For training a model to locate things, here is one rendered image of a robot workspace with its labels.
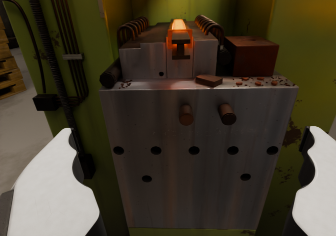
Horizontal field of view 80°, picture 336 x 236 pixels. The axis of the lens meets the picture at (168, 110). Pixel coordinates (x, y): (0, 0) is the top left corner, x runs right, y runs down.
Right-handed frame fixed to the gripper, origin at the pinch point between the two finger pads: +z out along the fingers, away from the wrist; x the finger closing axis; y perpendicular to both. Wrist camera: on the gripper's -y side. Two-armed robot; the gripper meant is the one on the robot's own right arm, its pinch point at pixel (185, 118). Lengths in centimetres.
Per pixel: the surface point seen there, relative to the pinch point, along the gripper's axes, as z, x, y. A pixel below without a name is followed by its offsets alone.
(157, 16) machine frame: 79, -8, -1
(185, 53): 21.5, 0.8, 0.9
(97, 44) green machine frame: 44.7, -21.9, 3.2
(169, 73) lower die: 30.7, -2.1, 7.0
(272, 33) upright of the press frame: 45, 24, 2
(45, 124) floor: 156, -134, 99
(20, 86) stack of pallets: 244, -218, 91
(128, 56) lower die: 30.7, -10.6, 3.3
